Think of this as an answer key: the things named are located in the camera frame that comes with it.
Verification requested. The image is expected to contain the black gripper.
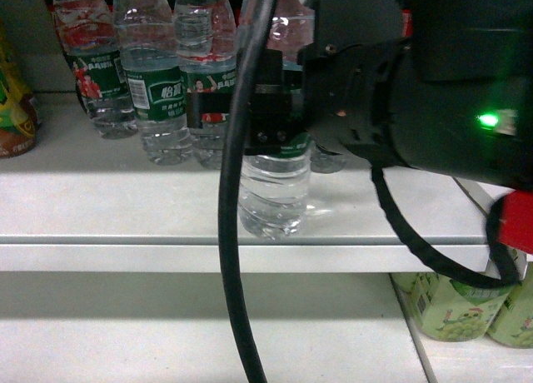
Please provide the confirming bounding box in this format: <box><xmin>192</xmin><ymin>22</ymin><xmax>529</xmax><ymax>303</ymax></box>
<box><xmin>245</xmin><ymin>0</ymin><xmax>412</xmax><ymax>155</ymax></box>

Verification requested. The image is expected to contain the water bottle team picture label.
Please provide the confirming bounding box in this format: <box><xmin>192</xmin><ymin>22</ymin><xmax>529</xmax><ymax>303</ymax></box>
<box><xmin>173</xmin><ymin>0</ymin><xmax>239</xmax><ymax>170</ymax></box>

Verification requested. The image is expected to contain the water bottle barcode label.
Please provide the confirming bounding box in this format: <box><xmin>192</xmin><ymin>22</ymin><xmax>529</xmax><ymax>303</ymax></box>
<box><xmin>112</xmin><ymin>0</ymin><xmax>192</xmax><ymax>166</ymax></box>

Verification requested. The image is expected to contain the water bottle green label leftmost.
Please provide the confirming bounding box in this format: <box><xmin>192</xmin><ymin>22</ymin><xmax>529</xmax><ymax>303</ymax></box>
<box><xmin>52</xmin><ymin>0</ymin><xmax>137</xmax><ymax>140</ymax></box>

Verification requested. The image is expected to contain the light green drink bottle right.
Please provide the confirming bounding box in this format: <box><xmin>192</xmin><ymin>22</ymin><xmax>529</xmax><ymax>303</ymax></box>
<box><xmin>487</xmin><ymin>261</ymin><xmax>532</xmax><ymax>349</ymax></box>

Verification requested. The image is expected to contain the thick black cable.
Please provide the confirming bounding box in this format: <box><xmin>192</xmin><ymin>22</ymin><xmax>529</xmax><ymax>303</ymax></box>
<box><xmin>217</xmin><ymin>0</ymin><xmax>284</xmax><ymax>383</ymax></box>

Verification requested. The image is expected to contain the black wrapped cable loop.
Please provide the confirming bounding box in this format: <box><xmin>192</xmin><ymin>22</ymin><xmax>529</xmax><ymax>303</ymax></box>
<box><xmin>370</xmin><ymin>166</ymin><xmax>521</xmax><ymax>288</ymax></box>

